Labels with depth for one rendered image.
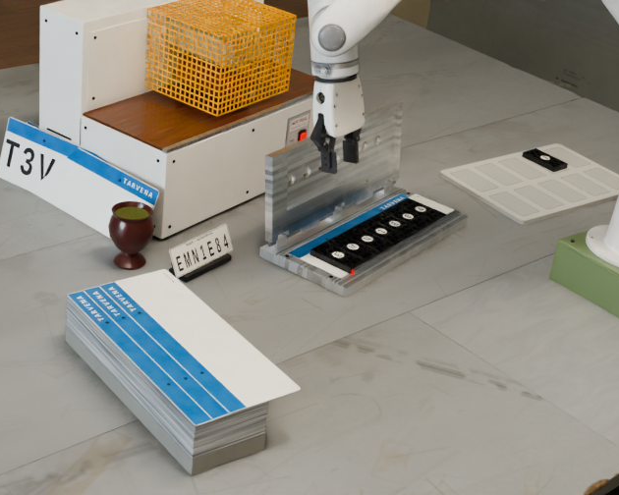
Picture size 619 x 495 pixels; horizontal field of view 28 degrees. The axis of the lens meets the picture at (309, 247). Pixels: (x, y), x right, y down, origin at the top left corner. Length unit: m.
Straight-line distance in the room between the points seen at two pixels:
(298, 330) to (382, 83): 1.29
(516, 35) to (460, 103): 1.85
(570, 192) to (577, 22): 2.12
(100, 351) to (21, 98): 1.16
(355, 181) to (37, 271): 0.68
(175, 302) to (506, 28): 3.28
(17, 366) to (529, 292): 0.99
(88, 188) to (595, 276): 1.00
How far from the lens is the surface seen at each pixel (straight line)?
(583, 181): 2.93
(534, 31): 5.04
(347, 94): 2.19
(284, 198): 2.35
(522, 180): 2.86
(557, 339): 2.29
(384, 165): 2.62
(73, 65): 2.45
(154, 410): 1.88
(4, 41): 3.40
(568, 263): 2.45
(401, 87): 3.32
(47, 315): 2.17
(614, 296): 2.40
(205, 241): 2.32
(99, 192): 2.44
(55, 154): 2.53
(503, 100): 3.35
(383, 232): 2.47
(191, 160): 2.38
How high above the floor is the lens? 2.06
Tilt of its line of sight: 28 degrees down
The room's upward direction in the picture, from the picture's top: 7 degrees clockwise
